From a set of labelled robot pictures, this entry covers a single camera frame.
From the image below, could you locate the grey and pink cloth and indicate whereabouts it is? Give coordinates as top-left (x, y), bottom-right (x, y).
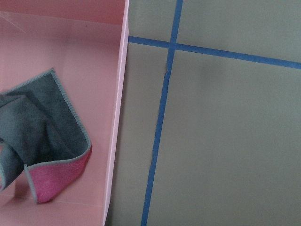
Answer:
top-left (0, 69), bottom-right (91, 203)

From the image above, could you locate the pink plastic bin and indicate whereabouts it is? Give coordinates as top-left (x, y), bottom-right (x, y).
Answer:
top-left (0, 0), bottom-right (129, 226)

